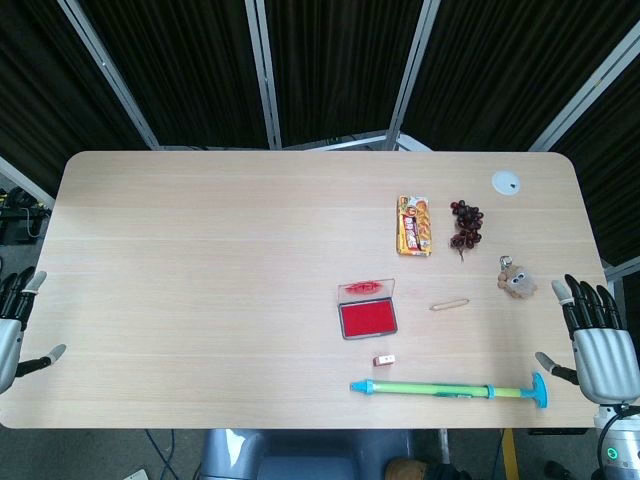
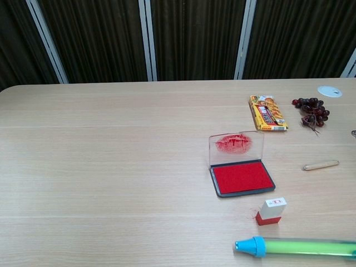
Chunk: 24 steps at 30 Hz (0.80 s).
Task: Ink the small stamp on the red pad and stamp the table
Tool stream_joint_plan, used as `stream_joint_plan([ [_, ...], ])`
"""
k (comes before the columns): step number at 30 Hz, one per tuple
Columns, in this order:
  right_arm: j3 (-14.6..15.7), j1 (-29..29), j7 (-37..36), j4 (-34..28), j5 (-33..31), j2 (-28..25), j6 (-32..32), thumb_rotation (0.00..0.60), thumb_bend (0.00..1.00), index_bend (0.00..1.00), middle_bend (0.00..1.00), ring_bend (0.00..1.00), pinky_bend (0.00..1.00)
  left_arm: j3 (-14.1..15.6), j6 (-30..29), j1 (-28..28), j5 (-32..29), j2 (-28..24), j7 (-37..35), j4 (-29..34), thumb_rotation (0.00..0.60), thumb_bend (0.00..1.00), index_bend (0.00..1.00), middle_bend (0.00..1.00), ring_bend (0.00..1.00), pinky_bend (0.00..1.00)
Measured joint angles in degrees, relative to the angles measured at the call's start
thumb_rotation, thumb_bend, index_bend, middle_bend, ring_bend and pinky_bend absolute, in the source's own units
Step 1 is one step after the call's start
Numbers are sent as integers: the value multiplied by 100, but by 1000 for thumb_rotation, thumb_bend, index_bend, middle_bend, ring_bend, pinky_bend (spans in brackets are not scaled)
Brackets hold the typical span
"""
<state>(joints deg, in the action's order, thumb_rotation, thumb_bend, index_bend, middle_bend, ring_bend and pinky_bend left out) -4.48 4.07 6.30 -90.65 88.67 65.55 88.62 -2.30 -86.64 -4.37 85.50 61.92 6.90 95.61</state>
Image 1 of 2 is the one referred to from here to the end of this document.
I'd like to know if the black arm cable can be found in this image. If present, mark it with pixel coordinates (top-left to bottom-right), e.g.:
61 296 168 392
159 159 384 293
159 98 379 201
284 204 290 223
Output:
598 403 632 451

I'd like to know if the dark red grape bunch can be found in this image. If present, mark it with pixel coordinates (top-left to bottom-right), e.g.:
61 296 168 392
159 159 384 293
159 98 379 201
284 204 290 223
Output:
448 199 485 264

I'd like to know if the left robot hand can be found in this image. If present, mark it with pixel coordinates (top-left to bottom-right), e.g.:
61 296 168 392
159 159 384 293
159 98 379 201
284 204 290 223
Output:
0 271 67 396

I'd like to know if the small tan wooden stick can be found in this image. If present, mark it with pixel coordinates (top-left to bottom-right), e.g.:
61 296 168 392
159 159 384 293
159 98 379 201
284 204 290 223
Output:
430 298 471 313

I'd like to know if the white round cable grommet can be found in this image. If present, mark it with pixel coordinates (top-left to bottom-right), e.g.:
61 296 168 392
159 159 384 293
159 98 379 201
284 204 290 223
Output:
490 170 522 196

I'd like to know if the green blue toy pump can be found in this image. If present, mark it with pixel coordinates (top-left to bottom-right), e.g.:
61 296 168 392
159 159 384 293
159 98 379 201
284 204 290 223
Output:
349 371 550 412

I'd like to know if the yellow snack package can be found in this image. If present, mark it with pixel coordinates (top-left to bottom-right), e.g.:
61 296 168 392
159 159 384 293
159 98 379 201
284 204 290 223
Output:
396 194 434 259

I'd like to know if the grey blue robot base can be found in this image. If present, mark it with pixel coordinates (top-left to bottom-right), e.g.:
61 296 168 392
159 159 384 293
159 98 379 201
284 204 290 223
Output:
199 428 416 480

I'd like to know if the brown plush keychain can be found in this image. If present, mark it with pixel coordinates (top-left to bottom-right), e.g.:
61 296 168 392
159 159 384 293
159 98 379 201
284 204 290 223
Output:
496 255 539 300

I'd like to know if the black equipment with cables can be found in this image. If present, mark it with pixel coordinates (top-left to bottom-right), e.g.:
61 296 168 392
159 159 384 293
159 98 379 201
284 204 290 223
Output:
0 185 55 246

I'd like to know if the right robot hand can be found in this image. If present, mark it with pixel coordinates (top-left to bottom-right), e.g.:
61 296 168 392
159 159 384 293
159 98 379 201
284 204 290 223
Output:
534 273 640 404

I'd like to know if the blue floor cable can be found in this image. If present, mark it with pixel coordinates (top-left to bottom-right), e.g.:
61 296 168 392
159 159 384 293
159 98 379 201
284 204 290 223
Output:
144 428 177 476

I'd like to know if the black curtain partition panel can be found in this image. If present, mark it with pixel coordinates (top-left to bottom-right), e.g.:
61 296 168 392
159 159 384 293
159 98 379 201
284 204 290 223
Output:
529 37 640 281
57 0 281 150
0 0 160 199
389 0 640 152
244 0 441 150

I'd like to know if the red ink pad case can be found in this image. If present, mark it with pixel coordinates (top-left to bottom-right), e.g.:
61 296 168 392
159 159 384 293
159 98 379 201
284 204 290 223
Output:
337 278 399 342

